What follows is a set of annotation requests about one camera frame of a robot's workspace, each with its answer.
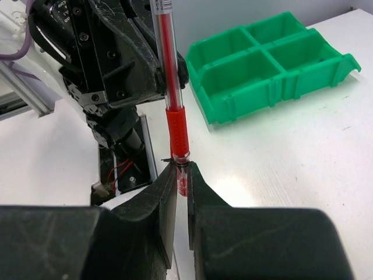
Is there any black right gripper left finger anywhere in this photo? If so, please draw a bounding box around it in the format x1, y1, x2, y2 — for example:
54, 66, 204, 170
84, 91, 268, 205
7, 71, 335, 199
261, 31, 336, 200
1, 163, 177, 279

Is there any green compartment bin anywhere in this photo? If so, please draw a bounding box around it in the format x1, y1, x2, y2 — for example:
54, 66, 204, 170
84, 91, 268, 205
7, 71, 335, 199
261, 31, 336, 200
186, 12, 361, 124

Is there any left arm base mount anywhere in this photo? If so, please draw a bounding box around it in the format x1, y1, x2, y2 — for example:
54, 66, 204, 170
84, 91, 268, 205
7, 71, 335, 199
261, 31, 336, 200
90, 115, 158, 206

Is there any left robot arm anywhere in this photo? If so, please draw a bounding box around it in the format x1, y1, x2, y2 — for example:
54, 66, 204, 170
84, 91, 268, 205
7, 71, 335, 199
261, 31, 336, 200
1, 1, 189, 158

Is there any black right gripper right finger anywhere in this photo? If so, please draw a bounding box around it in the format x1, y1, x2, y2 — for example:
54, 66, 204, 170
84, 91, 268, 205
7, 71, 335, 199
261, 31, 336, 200
188, 163, 354, 279

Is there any red pen cap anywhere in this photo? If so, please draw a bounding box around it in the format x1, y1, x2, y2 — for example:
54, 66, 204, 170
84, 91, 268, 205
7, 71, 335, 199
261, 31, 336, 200
177, 162, 189, 197

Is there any red gel pen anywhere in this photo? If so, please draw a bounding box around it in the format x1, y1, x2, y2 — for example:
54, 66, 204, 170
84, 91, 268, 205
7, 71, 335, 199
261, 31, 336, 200
150, 1, 190, 165

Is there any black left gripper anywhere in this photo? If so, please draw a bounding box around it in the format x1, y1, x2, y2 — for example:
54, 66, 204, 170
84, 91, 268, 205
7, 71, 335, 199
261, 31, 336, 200
29, 1, 189, 108

